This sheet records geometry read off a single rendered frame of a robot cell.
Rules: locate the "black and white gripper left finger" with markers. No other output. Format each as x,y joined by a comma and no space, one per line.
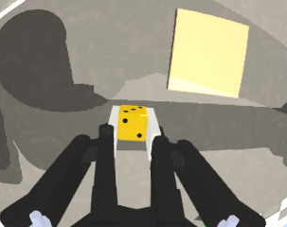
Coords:
46,202

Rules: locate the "pale yellow mat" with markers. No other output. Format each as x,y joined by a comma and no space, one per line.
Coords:
208,54

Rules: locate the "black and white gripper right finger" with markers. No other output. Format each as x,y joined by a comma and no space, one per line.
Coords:
214,201

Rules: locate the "yellow die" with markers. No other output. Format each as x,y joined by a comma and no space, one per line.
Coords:
132,123

